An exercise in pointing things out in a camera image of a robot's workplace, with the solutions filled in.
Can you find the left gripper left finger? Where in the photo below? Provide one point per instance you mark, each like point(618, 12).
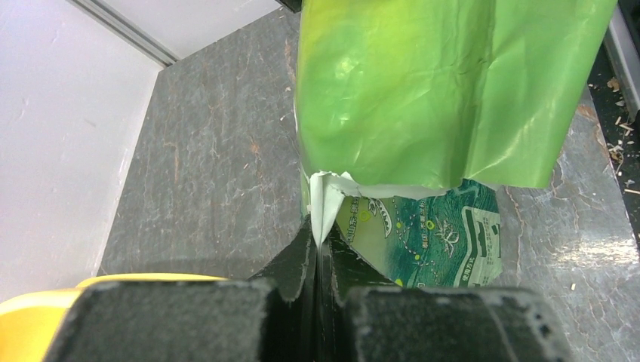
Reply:
point(267, 317)

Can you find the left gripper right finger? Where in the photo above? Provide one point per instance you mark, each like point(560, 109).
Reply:
point(365, 317)

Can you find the green litter bag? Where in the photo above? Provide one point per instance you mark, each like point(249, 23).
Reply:
point(409, 115)

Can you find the yellow litter box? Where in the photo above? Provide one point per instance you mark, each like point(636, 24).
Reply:
point(30, 321)

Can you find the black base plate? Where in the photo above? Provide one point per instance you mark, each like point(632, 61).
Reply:
point(614, 87)

